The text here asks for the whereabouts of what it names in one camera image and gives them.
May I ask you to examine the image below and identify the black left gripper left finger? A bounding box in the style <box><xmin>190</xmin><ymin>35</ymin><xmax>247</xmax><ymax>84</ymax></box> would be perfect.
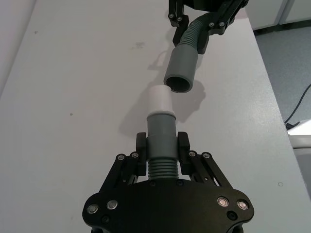
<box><xmin>104</xmin><ymin>132</ymin><xmax>148</xmax><ymax>193</ymax></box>

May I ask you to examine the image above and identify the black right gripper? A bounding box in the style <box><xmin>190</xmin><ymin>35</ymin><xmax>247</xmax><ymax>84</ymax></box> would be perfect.
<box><xmin>167</xmin><ymin>0</ymin><xmax>249</xmax><ymax>54</ymax></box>

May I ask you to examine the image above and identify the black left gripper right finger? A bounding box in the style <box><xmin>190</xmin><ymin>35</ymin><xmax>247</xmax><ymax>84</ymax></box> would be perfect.
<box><xmin>176</xmin><ymin>132</ymin><xmax>231</xmax><ymax>189</ymax></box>

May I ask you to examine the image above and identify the grey hose with white tip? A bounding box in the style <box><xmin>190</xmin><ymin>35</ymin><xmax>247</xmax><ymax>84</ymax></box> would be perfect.
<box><xmin>146</xmin><ymin>84</ymin><xmax>179</xmax><ymax>182</ymax></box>

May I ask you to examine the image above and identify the grey hose with wide cuff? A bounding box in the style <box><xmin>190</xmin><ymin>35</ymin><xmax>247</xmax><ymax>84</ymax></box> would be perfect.
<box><xmin>163</xmin><ymin>12</ymin><xmax>221</xmax><ymax>94</ymax></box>

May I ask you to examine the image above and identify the pale grey cabinet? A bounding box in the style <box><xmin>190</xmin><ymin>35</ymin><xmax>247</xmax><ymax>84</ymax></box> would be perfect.
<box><xmin>244</xmin><ymin>0</ymin><xmax>311</xmax><ymax>31</ymax></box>

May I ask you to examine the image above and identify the white flat device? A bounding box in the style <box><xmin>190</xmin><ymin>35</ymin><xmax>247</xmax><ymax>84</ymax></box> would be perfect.
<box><xmin>287</xmin><ymin>119</ymin><xmax>311</xmax><ymax>156</ymax></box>

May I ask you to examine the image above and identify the thin black cable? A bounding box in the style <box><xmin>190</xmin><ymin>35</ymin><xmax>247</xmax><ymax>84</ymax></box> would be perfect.
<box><xmin>284</xmin><ymin>83</ymin><xmax>311</xmax><ymax>127</ymax></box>

